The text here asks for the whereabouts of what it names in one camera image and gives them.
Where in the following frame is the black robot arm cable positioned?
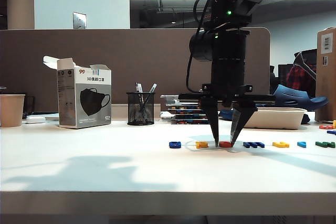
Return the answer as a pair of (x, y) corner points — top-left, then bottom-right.
(185, 0), (215, 94)

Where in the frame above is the black computer monitor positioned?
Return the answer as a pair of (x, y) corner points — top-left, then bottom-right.
(278, 63), (295, 88)

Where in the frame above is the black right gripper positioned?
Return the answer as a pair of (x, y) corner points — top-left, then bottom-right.
(178, 59), (276, 147)

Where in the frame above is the metal wall switch plate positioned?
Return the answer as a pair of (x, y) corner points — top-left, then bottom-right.
(72, 12), (88, 30)

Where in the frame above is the black office chair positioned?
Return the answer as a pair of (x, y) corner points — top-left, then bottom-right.
(293, 48), (318, 80)

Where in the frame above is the beige pulp food tray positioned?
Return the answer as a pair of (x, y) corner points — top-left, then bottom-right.
(241, 107), (308, 130)

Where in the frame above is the brown cardboard box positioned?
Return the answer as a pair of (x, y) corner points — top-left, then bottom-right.
(314, 27), (336, 122)

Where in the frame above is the black gel pen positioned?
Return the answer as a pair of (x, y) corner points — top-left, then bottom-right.
(140, 83), (158, 113)
(135, 82), (146, 114)

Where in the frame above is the black mesh pen holder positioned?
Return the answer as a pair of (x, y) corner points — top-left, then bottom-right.
(126, 92), (155, 126)

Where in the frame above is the white earbuds case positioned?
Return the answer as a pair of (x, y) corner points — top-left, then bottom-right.
(26, 115), (47, 124)

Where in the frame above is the brown paper cup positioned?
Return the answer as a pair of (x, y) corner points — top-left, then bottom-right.
(0, 94), (26, 128)

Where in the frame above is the white grey face mask box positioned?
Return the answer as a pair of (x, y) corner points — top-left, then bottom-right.
(43, 56), (112, 130)

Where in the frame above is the red plaid jacket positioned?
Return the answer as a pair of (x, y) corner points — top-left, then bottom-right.
(286, 63), (317, 98)

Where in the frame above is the brown desk divider panel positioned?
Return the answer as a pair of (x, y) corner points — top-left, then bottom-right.
(0, 27), (271, 116)

